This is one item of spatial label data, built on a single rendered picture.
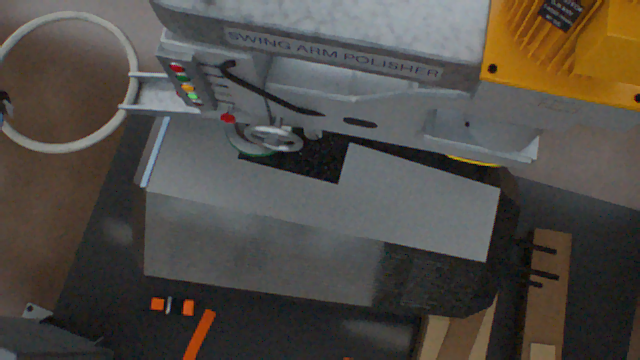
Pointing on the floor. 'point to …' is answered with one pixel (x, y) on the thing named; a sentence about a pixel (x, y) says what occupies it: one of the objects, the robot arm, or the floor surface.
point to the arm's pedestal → (44, 339)
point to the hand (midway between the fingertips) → (1, 110)
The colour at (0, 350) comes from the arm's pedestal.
